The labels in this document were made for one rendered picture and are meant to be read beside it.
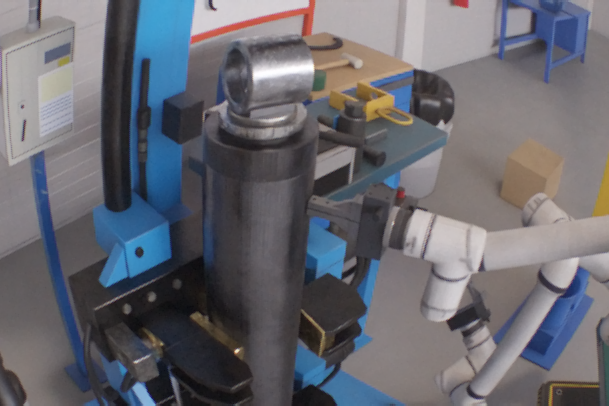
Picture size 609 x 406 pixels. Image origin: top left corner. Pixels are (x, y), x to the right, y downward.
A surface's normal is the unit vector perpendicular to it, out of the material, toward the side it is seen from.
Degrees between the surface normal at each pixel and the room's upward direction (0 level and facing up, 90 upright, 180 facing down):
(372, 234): 90
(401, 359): 0
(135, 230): 0
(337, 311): 0
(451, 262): 90
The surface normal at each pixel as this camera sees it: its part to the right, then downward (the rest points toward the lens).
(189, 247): 0.09, -0.85
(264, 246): 0.21, 0.53
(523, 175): -0.66, 0.34
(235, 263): -0.25, 0.49
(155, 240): 0.73, 0.41
